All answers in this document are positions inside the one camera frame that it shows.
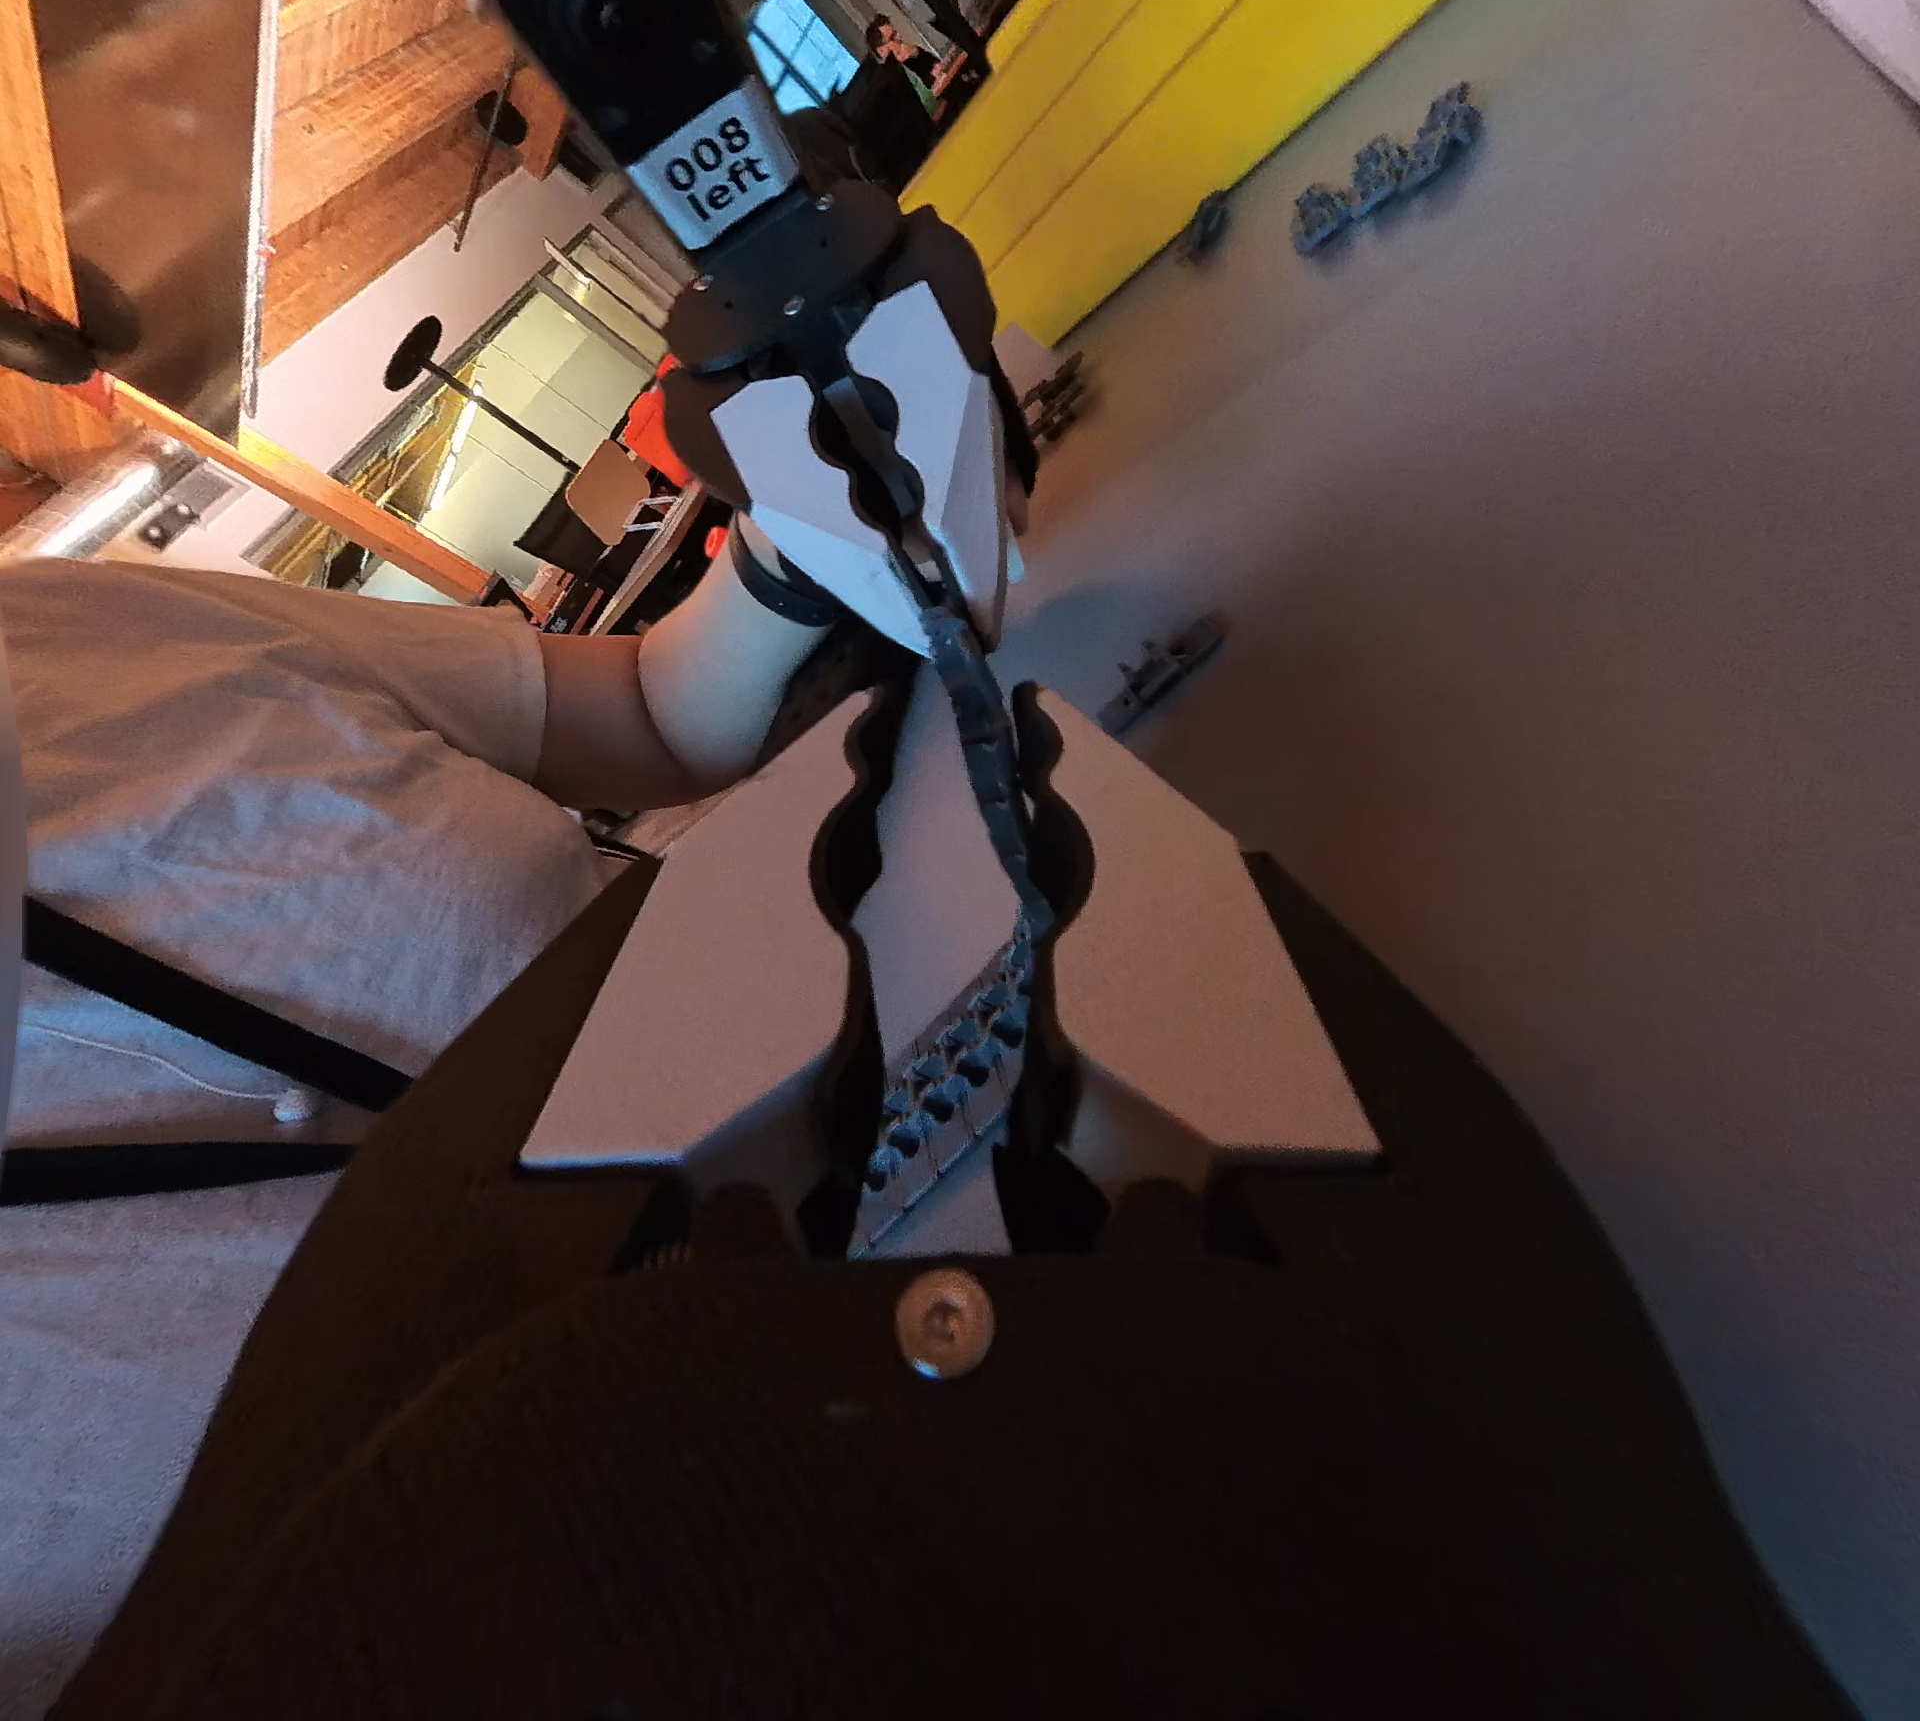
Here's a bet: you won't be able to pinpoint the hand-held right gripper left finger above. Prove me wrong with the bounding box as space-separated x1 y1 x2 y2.
516 691 888 1259

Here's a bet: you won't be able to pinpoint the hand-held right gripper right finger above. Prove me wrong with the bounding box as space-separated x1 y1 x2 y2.
1003 682 1382 1259

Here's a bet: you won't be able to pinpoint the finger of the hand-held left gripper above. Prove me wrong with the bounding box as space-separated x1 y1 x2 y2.
709 374 944 661
844 288 1031 640

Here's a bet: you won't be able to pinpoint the single grey track link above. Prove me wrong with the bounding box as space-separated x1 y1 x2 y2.
1098 618 1224 736

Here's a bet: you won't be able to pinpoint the grey toy track chain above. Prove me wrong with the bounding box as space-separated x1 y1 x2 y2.
847 602 1075 1259

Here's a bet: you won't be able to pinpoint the person's left forearm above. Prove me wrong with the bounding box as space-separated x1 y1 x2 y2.
532 618 752 813

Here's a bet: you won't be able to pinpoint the grey desk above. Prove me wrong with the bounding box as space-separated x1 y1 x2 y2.
990 0 1920 1692

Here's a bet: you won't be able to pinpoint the black wrist band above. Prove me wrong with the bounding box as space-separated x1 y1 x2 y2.
733 519 835 627

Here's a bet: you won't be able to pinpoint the tan office chair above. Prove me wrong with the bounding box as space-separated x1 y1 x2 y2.
566 438 679 551

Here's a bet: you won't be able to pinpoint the small bright window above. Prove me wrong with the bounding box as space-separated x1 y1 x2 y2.
742 0 864 117

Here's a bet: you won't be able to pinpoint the black ceiling pole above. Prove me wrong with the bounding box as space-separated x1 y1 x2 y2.
385 314 581 470

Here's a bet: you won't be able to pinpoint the yellow plastic bin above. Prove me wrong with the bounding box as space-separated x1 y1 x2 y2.
900 0 1669 350

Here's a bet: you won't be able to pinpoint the scattered loose track links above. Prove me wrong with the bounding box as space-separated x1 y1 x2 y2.
1026 81 1488 448

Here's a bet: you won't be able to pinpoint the black dome ceiling fixture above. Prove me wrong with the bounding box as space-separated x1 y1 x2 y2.
0 302 92 380

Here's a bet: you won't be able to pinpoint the black harness strap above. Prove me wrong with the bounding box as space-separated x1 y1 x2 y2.
23 903 414 1114
0 1140 363 1208

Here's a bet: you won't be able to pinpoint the silver duct with grille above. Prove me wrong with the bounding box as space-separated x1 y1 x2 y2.
0 429 251 559

